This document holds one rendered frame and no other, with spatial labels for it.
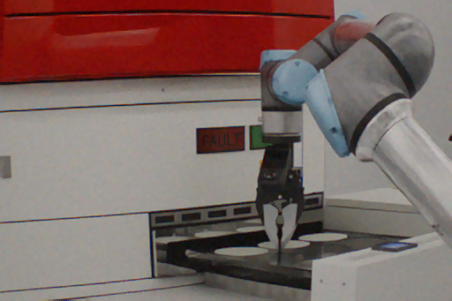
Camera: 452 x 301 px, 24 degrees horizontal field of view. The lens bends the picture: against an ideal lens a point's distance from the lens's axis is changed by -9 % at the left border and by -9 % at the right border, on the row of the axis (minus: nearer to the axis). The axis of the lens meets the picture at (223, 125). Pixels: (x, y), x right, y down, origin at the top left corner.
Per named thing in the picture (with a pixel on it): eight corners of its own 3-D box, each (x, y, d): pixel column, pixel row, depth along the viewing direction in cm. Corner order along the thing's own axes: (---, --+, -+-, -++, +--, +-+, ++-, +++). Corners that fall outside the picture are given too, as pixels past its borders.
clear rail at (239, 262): (182, 256, 208) (182, 249, 207) (188, 255, 208) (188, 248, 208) (321, 280, 179) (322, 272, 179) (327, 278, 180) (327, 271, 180)
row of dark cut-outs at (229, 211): (149, 226, 207) (149, 214, 207) (319, 205, 235) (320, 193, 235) (152, 227, 206) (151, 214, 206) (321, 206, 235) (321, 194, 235)
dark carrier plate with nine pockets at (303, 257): (192, 253, 208) (192, 251, 208) (323, 233, 230) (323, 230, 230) (321, 274, 181) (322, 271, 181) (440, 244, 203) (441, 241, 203)
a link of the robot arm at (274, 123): (300, 111, 203) (255, 111, 204) (300, 138, 203) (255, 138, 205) (304, 109, 210) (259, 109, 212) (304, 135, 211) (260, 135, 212)
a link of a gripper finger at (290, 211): (298, 245, 212) (299, 198, 211) (296, 250, 206) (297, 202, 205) (282, 245, 212) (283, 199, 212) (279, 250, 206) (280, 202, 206)
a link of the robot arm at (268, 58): (264, 49, 202) (255, 50, 210) (265, 111, 202) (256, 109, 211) (306, 50, 203) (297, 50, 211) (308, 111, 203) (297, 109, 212)
